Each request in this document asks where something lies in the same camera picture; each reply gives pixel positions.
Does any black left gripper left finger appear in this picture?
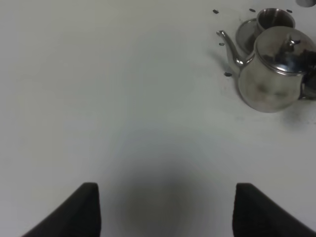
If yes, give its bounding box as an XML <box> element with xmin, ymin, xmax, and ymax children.
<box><xmin>24</xmin><ymin>183</ymin><xmax>102</xmax><ymax>237</ymax></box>

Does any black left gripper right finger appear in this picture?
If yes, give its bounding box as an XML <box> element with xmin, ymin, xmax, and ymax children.
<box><xmin>232</xmin><ymin>183</ymin><xmax>316</xmax><ymax>237</ymax></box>

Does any stainless steel teapot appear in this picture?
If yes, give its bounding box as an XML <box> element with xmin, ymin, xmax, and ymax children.
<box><xmin>216</xmin><ymin>26</ymin><xmax>316</xmax><ymax>113</ymax></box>

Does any rear steel saucer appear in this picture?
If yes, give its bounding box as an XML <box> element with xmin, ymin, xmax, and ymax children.
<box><xmin>236</xmin><ymin>18</ymin><xmax>257</xmax><ymax>55</ymax></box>

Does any rear steel teacup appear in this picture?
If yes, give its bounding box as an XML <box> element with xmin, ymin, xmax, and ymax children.
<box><xmin>256</xmin><ymin>8</ymin><xmax>296</xmax><ymax>32</ymax></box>

